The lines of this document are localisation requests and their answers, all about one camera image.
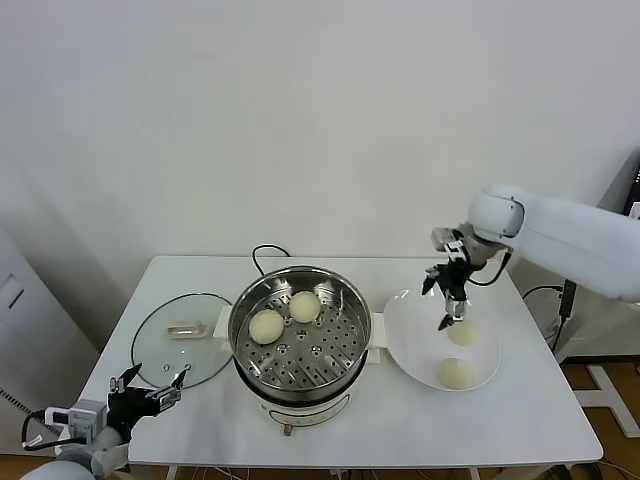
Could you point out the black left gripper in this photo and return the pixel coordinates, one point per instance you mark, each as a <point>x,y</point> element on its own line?
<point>127,410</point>

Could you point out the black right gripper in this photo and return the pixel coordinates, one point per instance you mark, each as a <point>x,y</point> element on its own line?
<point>452,280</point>

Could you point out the white steamed baozi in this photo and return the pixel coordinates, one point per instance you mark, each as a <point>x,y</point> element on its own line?
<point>466,334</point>
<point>266,326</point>
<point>455,373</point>
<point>305,307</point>

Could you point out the round glass pot lid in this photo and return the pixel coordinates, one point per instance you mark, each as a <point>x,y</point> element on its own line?
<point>175,355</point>

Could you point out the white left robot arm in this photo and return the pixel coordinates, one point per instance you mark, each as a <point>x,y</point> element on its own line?
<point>70,462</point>

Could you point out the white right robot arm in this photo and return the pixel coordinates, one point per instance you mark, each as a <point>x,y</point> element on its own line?
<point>560,240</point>

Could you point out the perforated steel steamer basket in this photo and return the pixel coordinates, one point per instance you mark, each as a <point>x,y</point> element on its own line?
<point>320,360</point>

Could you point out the white oval plate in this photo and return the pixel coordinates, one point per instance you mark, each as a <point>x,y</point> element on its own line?
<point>415,345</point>

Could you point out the white cabinet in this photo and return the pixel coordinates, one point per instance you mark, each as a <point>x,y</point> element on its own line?
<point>40,325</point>

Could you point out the white electric cooker base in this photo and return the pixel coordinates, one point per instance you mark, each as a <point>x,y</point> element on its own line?
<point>310,415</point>

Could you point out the white side desk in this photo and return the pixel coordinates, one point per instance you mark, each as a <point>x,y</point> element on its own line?
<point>610,400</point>

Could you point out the black laptop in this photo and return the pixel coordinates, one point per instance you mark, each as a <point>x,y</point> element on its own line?
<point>635,195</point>

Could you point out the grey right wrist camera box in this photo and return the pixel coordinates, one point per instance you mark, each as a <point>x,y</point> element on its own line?
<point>446,240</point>

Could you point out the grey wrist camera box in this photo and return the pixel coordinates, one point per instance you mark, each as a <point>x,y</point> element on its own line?
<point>446,240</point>
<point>82,417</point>

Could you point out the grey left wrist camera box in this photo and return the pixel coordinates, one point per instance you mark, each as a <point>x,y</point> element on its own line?
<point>82,417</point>

